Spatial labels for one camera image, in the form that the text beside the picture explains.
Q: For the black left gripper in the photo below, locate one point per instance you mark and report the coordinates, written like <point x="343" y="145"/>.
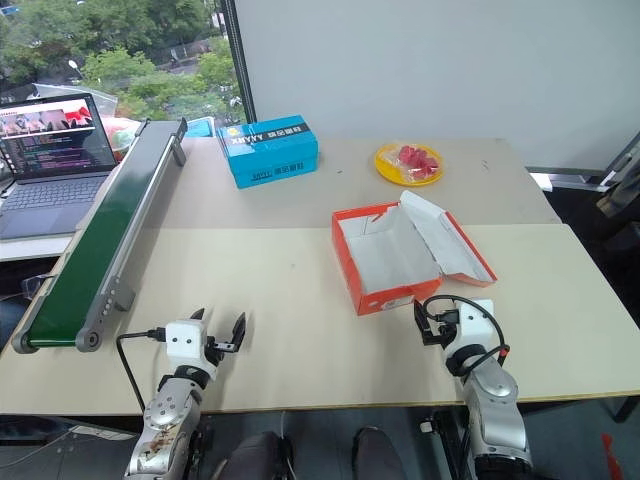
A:
<point x="215" y="352"/>

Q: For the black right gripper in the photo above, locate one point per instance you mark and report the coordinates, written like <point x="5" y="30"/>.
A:
<point x="442" y="335"/>

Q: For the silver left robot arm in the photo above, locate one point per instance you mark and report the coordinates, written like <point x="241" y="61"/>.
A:
<point x="165" y="415"/>

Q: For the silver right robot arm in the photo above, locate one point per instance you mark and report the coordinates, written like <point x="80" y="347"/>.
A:
<point x="495" y="410"/>

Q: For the orange shoe box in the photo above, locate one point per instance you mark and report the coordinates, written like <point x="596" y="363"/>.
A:
<point x="385" y="250"/>

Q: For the blue cardboard box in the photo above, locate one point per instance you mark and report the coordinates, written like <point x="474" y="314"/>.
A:
<point x="272" y="152"/>

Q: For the dark rounded shape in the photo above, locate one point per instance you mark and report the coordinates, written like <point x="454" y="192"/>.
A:
<point x="257" y="457"/>
<point x="377" y="455"/>

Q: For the yellow round plate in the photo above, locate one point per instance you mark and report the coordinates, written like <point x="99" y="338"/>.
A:
<point x="387" y="167"/>

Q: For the red fruits in clear bag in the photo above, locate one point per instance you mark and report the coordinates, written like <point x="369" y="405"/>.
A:
<point x="417" y="159"/>

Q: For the blue plastic bin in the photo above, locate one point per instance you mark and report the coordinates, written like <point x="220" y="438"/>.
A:
<point x="200" y="127"/>

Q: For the white side desk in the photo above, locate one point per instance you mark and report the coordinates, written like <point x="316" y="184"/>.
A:
<point x="30" y="246"/>

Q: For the red green items clear bag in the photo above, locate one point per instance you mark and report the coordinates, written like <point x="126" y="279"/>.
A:
<point x="119" y="136"/>

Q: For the open grey laptop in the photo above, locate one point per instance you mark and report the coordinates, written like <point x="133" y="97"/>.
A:
<point x="50" y="192"/>

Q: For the grey partition base foot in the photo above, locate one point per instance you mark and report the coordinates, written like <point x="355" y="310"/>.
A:
<point x="575" y="175"/>

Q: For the white partition panel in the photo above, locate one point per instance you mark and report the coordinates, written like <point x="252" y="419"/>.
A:
<point x="425" y="70"/>

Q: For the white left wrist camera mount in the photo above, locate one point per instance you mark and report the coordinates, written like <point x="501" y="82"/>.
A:
<point x="185" y="340"/>

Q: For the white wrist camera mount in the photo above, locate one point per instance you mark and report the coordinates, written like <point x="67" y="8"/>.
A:
<point x="475" y="322"/>
<point x="185" y="340"/>

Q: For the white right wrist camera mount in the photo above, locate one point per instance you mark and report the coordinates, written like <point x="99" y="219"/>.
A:
<point x="475" y="322"/>

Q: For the green conveyor belt grey frame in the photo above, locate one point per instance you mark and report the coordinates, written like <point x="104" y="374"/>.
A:
<point x="75" y="265"/>

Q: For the black window frame post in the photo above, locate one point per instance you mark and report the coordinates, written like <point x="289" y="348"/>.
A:
<point x="239" y="60"/>

